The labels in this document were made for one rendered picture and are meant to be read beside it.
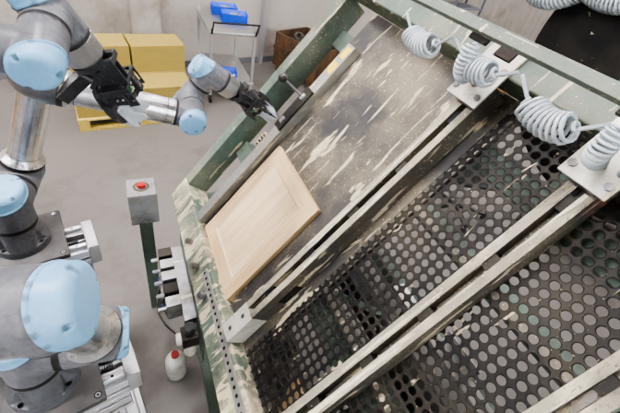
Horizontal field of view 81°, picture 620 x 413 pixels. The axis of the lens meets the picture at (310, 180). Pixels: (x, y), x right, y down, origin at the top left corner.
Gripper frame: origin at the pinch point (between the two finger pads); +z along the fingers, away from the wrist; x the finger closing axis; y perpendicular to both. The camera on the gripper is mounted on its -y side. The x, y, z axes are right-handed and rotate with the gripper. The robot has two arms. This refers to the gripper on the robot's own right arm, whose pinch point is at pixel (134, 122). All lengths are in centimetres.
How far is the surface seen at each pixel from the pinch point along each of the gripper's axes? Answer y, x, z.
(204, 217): -13, 8, 72
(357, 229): 51, -21, 36
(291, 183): 30, 5, 49
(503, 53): 91, 6, 4
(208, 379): -29, -52, 127
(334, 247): 43, -24, 38
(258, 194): 15, 8, 58
